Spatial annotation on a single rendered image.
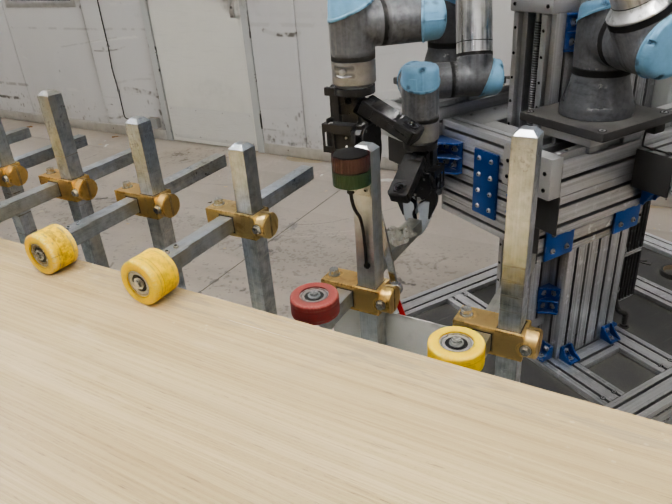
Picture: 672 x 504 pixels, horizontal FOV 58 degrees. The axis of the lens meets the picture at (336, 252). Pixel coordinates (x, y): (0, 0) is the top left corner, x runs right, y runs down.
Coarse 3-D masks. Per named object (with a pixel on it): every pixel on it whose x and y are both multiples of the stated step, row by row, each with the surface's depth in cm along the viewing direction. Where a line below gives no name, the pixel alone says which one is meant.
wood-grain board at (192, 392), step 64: (0, 256) 120; (0, 320) 100; (64, 320) 98; (128, 320) 97; (192, 320) 96; (256, 320) 95; (0, 384) 85; (64, 384) 84; (128, 384) 83; (192, 384) 82; (256, 384) 81; (320, 384) 80; (384, 384) 80; (448, 384) 79; (512, 384) 78; (0, 448) 74; (64, 448) 73; (128, 448) 73; (192, 448) 72; (256, 448) 71; (320, 448) 70; (384, 448) 70; (448, 448) 69; (512, 448) 69; (576, 448) 68; (640, 448) 67
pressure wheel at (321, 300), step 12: (300, 288) 101; (312, 288) 101; (324, 288) 101; (300, 300) 98; (312, 300) 98; (324, 300) 97; (336, 300) 98; (300, 312) 97; (312, 312) 96; (324, 312) 96; (336, 312) 98; (312, 324) 97
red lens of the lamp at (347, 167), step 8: (368, 152) 93; (336, 160) 91; (344, 160) 90; (352, 160) 90; (360, 160) 90; (368, 160) 92; (336, 168) 92; (344, 168) 91; (352, 168) 91; (360, 168) 91; (368, 168) 92
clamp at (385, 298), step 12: (324, 276) 111; (348, 276) 111; (336, 288) 109; (348, 288) 108; (360, 288) 107; (384, 288) 106; (396, 288) 107; (360, 300) 108; (372, 300) 106; (384, 300) 105; (396, 300) 108; (372, 312) 108
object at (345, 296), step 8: (408, 224) 130; (416, 224) 130; (392, 248) 121; (400, 248) 124; (392, 256) 121; (384, 264) 118; (344, 296) 107; (352, 296) 108; (344, 304) 106; (352, 304) 109; (344, 312) 107; (336, 320) 105; (328, 328) 102
